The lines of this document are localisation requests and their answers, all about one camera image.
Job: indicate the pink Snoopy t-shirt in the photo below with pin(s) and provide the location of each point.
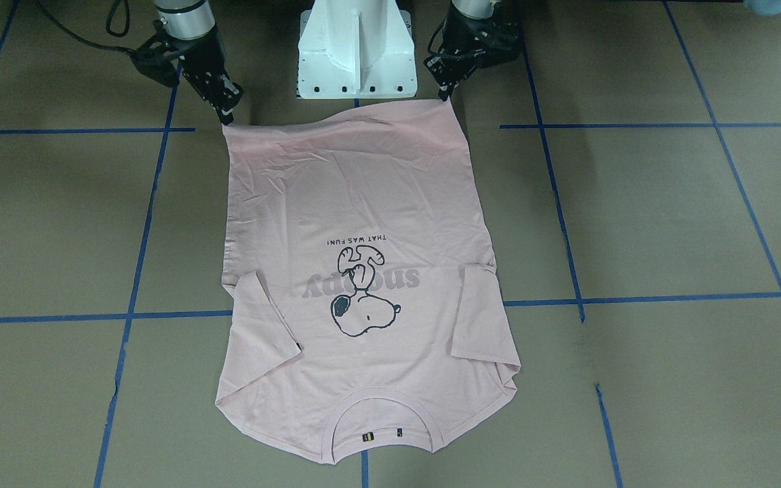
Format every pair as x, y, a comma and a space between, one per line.
366, 306

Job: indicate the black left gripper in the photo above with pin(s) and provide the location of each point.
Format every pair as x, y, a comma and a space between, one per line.
477, 35

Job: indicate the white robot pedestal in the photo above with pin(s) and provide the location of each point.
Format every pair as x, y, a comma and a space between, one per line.
356, 50

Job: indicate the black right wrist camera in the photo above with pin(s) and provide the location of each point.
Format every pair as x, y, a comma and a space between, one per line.
155, 58

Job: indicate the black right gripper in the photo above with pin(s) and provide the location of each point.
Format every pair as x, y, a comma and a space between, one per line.
201, 56

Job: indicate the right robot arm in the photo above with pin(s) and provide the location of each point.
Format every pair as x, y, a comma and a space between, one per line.
193, 34

